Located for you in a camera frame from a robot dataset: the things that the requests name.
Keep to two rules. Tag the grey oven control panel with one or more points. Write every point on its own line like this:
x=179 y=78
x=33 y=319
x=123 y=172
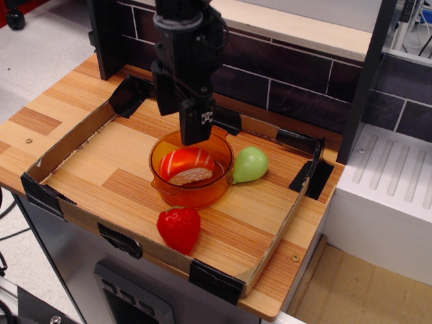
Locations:
x=127 y=302

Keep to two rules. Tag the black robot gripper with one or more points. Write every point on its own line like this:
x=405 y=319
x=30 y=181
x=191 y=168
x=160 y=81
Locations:
x=188 y=54

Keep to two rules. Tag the green toy pear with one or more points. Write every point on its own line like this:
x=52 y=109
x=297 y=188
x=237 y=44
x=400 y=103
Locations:
x=250 y=164

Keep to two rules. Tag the cardboard fence with black tape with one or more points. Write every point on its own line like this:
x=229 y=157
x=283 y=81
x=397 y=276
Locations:
x=213 y=212

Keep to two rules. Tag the salmon nigiri sushi toy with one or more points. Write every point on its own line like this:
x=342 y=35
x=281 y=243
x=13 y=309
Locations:
x=186 y=165

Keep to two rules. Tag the red toy strawberry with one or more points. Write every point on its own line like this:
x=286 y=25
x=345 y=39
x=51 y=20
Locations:
x=179 y=227

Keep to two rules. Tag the white toy sink drainboard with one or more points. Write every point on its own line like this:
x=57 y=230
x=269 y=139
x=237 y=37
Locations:
x=381 y=209

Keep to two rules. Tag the orange transparent plastic pot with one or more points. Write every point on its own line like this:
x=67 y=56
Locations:
x=197 y=194

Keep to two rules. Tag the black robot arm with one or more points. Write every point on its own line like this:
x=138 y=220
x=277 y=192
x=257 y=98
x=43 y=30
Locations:
x=185 y=10

